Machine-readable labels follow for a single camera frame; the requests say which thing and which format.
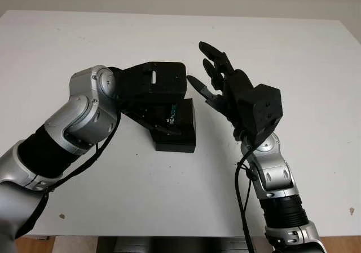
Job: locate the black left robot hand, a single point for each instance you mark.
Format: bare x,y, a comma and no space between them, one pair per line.
146,109

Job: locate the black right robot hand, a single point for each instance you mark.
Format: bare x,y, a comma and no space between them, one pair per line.
239,95

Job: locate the black box lid with print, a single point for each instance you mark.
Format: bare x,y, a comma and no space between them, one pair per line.
184,117

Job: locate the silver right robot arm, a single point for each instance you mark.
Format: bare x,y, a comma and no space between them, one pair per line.
276,177

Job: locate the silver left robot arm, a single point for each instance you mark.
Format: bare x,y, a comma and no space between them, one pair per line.
81,117

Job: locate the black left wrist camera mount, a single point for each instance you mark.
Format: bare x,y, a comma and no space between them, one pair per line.
158,81

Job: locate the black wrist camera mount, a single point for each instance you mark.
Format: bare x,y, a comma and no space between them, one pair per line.
268,109
158,81

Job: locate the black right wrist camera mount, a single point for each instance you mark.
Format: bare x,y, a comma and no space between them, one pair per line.
268,109

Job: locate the black camera box base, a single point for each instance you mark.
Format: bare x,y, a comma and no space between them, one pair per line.
175,148

